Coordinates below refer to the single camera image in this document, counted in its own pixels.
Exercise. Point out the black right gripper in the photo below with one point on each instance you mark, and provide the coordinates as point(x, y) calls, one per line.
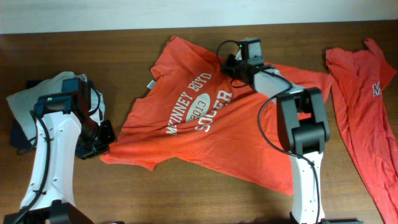
point(226, 66)

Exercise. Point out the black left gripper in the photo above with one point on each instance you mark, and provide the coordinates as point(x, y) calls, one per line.
point(85, 152)

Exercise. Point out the orange soccer print t-shirt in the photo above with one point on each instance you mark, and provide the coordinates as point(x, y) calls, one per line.
point(199, 115)

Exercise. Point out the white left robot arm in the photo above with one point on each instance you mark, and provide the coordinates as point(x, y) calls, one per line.
point(49, 197)

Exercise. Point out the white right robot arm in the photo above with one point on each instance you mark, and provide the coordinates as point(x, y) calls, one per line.
point(302, 128)

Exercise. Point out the dark navy folded garment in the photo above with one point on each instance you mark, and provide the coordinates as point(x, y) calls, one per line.
point(19, 140)

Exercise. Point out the light grey folded t-shirt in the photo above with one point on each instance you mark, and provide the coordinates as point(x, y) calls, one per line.
point(58, 116)

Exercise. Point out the red heathered t-shirt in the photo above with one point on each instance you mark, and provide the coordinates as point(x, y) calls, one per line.
point(362, 120)

